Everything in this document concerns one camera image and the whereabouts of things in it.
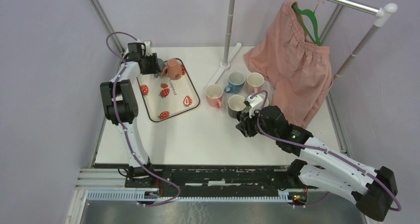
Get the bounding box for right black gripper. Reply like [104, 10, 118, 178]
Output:
[235, 106, 278, 141]

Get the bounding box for terracotta mug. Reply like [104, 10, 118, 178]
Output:
[161, 58, 183, 80]

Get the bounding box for black mug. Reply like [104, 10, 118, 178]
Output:
[228, 95, 246, 118]

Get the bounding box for light pink mug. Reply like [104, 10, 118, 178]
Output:
[246, 72, 264, 95]

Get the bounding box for blue mug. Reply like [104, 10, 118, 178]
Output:
[224, 71, 245, 94]

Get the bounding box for salmon pink mug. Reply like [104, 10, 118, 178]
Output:
[205, 84, 223, 109]

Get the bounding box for grey-blue mug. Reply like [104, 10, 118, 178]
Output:
[157, 58, 165, 76]

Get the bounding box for yellow mug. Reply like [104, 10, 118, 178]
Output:
[259, 93, 269, 108]

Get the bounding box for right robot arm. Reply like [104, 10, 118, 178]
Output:
[234, 106, 402, 222]

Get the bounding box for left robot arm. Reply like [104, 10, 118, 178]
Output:
[100, 41, 160, 188]

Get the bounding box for strawberry pattern tray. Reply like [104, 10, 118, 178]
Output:
[137, 58, 201, 122]

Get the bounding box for pink shorts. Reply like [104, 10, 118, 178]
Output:
[244, 0, 333, 128]

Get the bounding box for green hanger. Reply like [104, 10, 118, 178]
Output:
[290, 4, 322, 46]

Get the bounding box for metal clothes rack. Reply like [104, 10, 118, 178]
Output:
[208, 0, 398, 85]

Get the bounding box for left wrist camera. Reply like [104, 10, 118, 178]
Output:
[143, 41, 153, 56]

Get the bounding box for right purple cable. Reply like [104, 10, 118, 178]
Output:
[251, 90, 402, 212]

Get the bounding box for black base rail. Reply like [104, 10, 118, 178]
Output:
[125, 161, 305, 198]

